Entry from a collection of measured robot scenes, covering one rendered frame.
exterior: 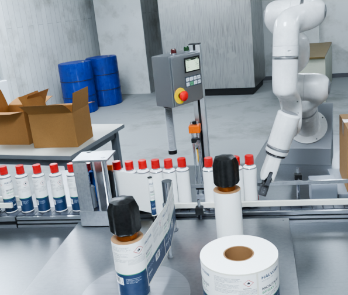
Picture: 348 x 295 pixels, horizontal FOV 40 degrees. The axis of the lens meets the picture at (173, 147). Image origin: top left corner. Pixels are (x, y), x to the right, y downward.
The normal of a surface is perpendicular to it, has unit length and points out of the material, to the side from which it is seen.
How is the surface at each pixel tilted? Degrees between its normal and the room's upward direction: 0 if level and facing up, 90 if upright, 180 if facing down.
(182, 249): 0
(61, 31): 90
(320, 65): 90
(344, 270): 0
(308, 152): 90
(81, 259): 0
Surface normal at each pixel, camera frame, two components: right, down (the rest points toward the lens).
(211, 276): -0.78, 0.26
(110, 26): -0.34, 0.30
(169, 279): -0.10, -0.95
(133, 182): -0.62, 0.29
